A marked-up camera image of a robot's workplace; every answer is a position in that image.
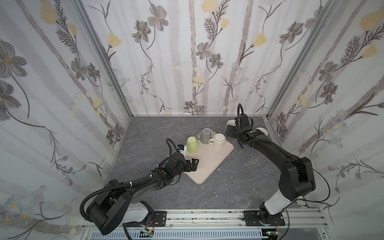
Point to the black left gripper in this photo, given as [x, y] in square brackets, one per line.
[188, 164]

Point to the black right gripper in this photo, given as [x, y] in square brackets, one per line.
[233, 130]

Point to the pink mug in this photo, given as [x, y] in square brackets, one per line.
[231, 123]

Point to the cream white mug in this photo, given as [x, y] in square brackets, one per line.
[217, 141]

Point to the dark teal mug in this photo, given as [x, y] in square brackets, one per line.
[263, 130]

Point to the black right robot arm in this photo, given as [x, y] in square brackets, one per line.
[297, 174]

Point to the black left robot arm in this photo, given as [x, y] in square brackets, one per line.
[107, 207]

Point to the light green mug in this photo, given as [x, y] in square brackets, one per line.
[192, 145]

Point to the grey mug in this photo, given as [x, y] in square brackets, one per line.
[206, 135]

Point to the beige plastic tray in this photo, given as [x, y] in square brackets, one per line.
[210, 159]

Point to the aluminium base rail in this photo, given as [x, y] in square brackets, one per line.
[303, 223]

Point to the white perforated cable duct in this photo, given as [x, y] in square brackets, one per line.
[207, 234]

